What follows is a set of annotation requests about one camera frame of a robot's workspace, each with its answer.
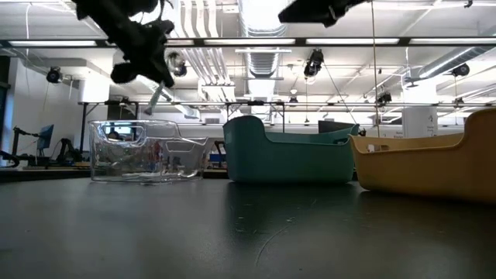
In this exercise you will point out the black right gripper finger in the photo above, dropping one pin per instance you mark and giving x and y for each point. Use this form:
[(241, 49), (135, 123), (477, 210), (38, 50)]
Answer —
[(306, 11)]

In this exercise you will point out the person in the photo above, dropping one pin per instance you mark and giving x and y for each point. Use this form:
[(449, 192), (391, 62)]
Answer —
[(115, 135)]

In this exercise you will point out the teal plastic bin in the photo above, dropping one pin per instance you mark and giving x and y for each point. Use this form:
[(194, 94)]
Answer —
[(286, 162)]

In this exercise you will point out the black monitor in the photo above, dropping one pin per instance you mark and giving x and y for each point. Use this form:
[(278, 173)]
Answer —
[(333, 126)]

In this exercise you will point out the black overhead frame bar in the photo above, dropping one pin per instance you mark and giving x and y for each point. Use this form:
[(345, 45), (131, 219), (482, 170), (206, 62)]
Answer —
[(271, 41)]

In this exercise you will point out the black background robot arm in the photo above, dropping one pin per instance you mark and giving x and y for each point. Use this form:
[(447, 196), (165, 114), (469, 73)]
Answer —
[(67, 149)]

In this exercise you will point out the black ceiling camera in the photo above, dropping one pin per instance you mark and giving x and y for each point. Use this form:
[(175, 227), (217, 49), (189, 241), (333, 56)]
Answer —
[(54, 76), (462, 70), (314, 62), (183, 71), (383, 98)]

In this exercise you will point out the mustard orange plastic bin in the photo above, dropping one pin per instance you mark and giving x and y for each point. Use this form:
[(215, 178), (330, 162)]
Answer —
[(426, 170)]

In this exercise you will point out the black table mat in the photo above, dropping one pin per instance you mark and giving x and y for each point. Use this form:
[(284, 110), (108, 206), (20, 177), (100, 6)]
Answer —
[(271, 248)]

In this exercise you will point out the silver metal spoon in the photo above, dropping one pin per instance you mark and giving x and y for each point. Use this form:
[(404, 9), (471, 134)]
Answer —
[(155, 97)]

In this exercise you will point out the silver ribbed ventilation duct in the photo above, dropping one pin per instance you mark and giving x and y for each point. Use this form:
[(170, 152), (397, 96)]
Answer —
[(263, 62)]

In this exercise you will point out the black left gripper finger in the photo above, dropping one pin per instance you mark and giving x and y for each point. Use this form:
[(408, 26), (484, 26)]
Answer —
[(124, 73), (160, 71)]

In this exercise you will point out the clear plastic bin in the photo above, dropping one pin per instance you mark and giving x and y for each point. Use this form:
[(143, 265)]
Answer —
[(97, 155)]

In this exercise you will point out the white pillar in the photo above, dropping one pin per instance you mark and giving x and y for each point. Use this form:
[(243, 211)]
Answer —
[(420, 120)]

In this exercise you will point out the blue computer monitor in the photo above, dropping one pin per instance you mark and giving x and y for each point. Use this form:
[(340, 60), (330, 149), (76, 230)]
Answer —
[(46, 136)]

